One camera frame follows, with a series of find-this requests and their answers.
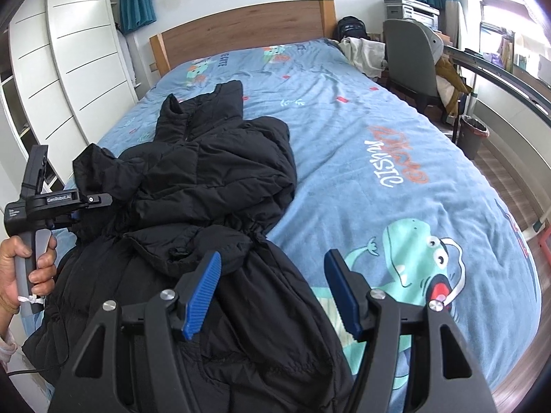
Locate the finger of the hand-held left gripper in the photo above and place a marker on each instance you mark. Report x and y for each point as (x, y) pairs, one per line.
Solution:
(97, 200)

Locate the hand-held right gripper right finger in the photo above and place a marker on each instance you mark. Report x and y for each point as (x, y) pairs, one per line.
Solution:
(342, 297)

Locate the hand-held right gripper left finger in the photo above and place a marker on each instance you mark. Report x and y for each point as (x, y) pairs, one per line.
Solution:
(202, 297)

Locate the black puffer jacket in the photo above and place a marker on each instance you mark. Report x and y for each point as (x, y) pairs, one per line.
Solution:
(206, 189)

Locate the person's left forearm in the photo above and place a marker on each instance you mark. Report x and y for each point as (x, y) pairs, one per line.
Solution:
(5, 340)

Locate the person's left hand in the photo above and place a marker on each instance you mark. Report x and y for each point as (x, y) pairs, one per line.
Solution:
(8, 275)

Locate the white wardrobe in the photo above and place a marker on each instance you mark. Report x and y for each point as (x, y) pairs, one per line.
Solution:
(77, 51)

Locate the bed with blue monster duvet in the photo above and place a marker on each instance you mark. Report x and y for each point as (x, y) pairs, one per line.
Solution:
(387, 137)

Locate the dark trash bin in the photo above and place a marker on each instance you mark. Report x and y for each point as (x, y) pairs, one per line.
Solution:
(473, 137)

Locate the wooden bed headboard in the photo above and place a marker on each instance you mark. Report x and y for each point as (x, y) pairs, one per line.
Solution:
(241, 30)

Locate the mustard yellow jacket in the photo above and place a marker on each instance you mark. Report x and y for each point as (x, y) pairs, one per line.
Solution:
(450, 81)

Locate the white cloth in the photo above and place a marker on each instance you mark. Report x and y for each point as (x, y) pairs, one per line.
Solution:
(363, 56)

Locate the grey chair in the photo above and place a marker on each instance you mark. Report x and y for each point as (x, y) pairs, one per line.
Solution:
(407, 60)

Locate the black backpack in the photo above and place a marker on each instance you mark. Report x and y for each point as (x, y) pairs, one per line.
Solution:
(352, 28)

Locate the white printer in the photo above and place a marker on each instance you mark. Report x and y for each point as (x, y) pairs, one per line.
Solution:
(413, 8)

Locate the metal rail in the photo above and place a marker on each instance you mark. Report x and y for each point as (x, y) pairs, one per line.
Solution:
(503, 77)

